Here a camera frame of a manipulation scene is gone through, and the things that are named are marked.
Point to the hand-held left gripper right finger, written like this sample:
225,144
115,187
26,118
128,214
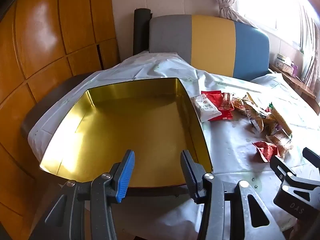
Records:
187,175

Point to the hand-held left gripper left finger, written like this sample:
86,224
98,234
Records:
126,175

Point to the pile of snack packets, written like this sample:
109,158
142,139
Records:
255,112

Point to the wooden wardrobe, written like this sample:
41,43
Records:
37,42

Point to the small purple object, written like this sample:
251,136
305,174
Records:
295,70

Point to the white snack packet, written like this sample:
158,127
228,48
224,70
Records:
206,108

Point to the small red striped packet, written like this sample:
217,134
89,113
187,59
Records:
226,101

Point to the black rolled mat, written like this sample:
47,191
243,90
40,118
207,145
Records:
141,30

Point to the sheer side curtain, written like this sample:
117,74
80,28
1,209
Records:
311,55

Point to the woven tissue box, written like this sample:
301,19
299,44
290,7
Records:
283,65

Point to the white plastic tablecloth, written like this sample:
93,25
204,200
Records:
232,142

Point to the tied beige curtain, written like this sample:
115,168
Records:
225,5

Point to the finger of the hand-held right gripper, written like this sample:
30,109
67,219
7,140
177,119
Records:
281,166
311,156

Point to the window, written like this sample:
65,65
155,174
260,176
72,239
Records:
270,2

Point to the wooden side table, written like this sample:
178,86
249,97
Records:
297,82

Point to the grey yellow blue chair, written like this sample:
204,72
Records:
212,42

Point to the gold tin box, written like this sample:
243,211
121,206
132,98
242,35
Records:
130,130

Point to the red snack packet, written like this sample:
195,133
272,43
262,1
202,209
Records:
266,151
215,97

